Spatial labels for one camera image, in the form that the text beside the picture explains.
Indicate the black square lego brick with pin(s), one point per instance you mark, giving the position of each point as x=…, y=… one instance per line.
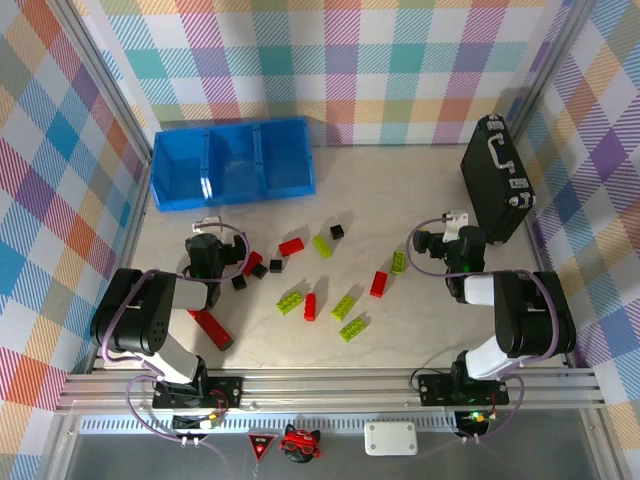
x=259, y=271
x=337, y=231
x=239, y=282
x=276, y=265

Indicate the red lego brick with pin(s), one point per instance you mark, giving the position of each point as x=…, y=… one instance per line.
x=291, y=246
x=379, y=283
x=254, y=260
x=310, y=306

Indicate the lime green lego brick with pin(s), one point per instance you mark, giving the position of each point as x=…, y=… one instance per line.
x=398, y=261
x=290, y=302
x=343, y=307
x=322, y=246
x=353, y=329

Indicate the blue three-compartment bin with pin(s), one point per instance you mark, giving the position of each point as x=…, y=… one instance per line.
x=235, y=170

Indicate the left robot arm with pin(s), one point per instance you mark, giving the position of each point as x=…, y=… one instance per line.
x=135, y=310

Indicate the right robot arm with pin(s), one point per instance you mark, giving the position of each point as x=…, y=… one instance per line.
x=530, y=310

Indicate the long red block black end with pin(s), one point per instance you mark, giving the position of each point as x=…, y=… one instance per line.
x=212, y=327

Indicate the small electronics connector board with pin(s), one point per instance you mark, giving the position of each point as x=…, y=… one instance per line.
x=475, y=419
x=207, y=424

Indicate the red triangle sticker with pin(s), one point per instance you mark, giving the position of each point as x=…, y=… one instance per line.
x=261, y=444

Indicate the white rectangular box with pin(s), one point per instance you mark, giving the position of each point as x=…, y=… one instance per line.
x=391, y=439

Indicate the black cat figure red glasses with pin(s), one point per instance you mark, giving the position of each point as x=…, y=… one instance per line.
x=300, y=445

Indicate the white slotted metal strip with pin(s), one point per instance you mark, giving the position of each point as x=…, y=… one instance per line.
x=340, y=425

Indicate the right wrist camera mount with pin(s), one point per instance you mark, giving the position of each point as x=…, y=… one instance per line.
x=456, y=222

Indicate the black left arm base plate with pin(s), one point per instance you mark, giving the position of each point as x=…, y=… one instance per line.
x=225, y=390

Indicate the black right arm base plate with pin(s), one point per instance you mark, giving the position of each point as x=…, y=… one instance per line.
x=435, y=390

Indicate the aluminium frame rail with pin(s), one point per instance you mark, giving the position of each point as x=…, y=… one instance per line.
x=325, y=390

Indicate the aluminium frame upright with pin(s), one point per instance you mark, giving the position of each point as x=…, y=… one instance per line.
x=100, y=85
x=550, y=60

